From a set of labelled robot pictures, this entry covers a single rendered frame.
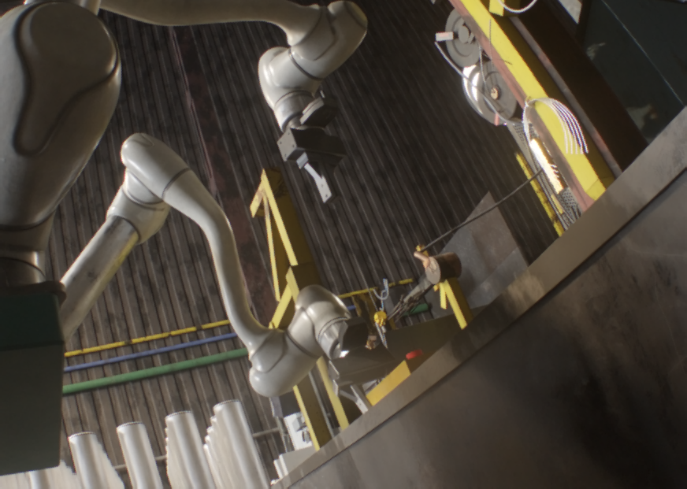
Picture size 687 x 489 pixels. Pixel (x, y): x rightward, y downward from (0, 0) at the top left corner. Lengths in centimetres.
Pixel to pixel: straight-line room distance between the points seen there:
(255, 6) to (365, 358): 74
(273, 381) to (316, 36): 76
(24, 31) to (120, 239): 101
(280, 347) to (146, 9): 79
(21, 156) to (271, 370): 95
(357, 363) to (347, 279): 866
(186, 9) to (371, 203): 973
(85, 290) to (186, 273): 805
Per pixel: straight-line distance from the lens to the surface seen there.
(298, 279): 155
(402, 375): 104
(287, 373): 140
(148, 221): 156
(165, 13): 123
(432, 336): 233
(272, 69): 132
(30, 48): 56
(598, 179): 247
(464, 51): 356
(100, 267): 148
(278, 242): 188
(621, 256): 55
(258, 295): 802
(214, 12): 123
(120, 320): 915
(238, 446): 342
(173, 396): 875
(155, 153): 147
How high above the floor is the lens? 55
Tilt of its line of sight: 24 degrees up
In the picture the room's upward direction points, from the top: 22 degrees counter-clockwise
